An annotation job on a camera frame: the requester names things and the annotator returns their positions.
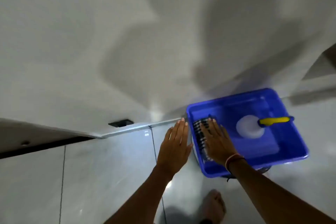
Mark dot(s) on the black thread wristband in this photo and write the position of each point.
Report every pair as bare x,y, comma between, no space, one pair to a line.
236,161

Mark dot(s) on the blue plastic paint tray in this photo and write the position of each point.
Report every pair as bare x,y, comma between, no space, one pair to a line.
286,142

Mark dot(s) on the person's left thumb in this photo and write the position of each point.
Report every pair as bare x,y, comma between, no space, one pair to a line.
189,149

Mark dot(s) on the person's right forearm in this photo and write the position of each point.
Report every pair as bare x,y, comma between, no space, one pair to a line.
273,195

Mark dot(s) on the person's left middle finger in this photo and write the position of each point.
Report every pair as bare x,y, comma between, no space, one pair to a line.
181,129

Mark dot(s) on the person's left hand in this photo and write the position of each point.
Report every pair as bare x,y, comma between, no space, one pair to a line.
173,153

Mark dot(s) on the person's right fingers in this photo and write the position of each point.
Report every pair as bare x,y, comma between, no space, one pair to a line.
211,128

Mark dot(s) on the person's left forearm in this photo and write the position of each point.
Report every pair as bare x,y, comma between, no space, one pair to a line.
141,197

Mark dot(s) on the orange thread wristband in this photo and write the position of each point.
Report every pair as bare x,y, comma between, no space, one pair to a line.
232,157

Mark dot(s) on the person's bare foot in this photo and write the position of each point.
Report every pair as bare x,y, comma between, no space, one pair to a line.
214,206

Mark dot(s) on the person's left little finger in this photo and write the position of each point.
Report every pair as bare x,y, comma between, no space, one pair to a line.
166,136

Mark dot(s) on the black ribbed tray grid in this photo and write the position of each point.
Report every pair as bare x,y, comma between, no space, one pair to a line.
199,137

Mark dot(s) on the black wall socket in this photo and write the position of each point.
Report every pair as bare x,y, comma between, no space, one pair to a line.
120,123

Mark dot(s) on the person's right hand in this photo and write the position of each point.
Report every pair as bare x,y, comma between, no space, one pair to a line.
219,145

